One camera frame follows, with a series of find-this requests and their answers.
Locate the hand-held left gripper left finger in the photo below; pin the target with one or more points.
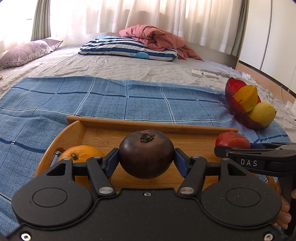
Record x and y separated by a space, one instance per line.
111 163

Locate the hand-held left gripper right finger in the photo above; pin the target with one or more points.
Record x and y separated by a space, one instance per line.
182 163

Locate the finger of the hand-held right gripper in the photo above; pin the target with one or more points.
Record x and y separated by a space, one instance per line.
223 151
255 146

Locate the red tomato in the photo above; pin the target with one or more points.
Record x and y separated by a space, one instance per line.
231 139

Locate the large orange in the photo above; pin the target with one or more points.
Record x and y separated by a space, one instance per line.
89 151

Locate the wooden tray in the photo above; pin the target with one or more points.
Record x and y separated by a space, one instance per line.
104 136

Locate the dark purple tomato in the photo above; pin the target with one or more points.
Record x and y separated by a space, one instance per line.
145 157

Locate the person's right hand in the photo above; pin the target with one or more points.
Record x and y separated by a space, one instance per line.
284 215

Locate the yellow mango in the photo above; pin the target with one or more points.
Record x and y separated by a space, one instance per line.
262 114

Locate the red glass bowl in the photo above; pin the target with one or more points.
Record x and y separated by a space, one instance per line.
233 102

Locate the yellow starfruit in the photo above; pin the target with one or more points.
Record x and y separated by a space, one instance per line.
247 97

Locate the crumpled white cloth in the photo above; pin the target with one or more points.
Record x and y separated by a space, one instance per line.
248 75
290 106

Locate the blue checked cloth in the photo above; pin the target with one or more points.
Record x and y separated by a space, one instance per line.
69 99

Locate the light bed sheet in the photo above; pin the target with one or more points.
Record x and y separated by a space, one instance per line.
115 67

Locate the white wardrobe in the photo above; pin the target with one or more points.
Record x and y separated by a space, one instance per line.
270 34

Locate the blue striped pillow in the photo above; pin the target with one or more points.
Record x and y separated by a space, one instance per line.
120 47

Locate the green curtain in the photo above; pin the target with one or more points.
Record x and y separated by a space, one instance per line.
42 18
237 25

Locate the pink crumpled blanket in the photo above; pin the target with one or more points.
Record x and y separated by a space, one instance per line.
159 38

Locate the purple floral pillow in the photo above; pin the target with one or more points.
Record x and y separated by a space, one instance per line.
25 52

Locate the brown bed frame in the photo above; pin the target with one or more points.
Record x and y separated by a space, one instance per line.
217 52

